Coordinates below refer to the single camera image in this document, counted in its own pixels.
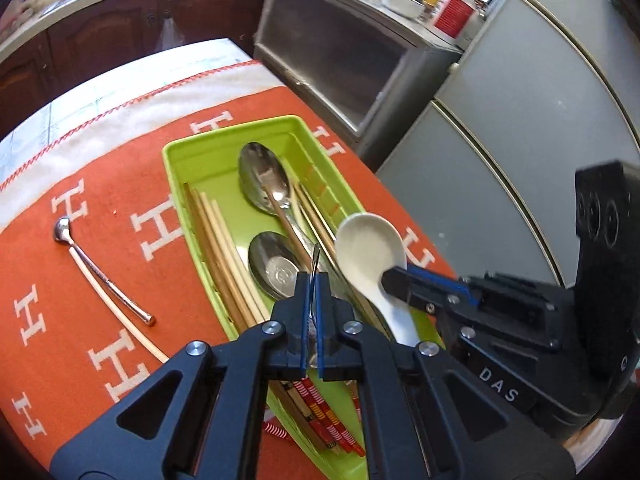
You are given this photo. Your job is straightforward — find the white ceramic spoon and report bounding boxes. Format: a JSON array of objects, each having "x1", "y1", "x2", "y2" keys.
[{"x1": 335, "y1": 212, "x2": 420, "y2": 347}]

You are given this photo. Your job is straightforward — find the large long-handled steel spoon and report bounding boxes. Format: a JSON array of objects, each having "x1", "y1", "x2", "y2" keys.
[{"x1": 238, "y1": 142, "x2": 314, "y2": 270}]

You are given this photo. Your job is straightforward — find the grey refrigerator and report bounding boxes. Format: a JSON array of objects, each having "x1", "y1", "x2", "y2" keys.
[{"x1": 378, "y1": 0, "x2": 639, "y2": 285}]

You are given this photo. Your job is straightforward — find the steel fork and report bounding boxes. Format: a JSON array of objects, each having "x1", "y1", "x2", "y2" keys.
[{"x1": 308, "y1": 243, "x2": 321, "y2": 370}]

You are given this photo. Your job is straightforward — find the red and white canister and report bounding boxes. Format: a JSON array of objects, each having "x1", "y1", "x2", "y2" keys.
[{"x1": 428, "y1": 0, "x2": 476, "y2": 41}]

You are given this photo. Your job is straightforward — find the small wooden-handled spoon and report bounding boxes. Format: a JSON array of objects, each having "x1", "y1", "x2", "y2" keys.
[{"x1": 53, "y1": 216, "x2": 155, "y2": 326}]

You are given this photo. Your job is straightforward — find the wooden chopstick red stripes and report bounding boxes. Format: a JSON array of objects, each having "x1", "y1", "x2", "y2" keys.
[{"x1": 293, "y1": 182, "x2": 366, "y2": 457}]

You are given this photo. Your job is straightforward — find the wooden chopstick gold band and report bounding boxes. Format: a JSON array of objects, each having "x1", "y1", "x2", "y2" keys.
[{"x1": 209, "y1": 200, "x2": 270, "y2": 323}]

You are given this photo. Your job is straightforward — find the orange H-pattern blanket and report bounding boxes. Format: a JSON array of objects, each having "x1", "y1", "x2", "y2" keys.
[{"x1": 1, "y1": 61, "x2": 450, "y2": 466}]

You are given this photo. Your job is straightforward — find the black camera mount box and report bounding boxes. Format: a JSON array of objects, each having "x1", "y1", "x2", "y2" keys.
[{"x1": 574, "y1": 160, "x2": 639, "y2": 349}]

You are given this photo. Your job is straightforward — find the wooden chopstick black band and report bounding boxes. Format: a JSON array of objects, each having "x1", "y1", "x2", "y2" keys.
[{"x1": 197, "y1": 188, "x2": 331, "y2": 453}]

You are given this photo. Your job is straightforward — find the green plastic utensil tray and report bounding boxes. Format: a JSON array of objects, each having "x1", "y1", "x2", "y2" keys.
[{"x1": 162, "y1": 114, "x2": 446, "y2": 480}]

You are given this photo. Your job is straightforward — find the white bowl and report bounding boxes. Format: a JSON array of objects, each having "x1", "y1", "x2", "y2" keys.
[{"x1": 381, "y1": 0, "x2": 425, "y2": 20}]

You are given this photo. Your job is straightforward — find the plain wooden chopstick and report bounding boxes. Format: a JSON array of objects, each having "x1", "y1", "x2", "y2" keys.
[{"x1": 183, "y1": 183, "x2": 252, "y2": 334}]

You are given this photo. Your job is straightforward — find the steel tablespoon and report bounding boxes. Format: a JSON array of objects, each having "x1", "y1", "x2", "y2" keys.
[{"x1": 248, "y1": 231, "x2": 300, "y2": 300}]

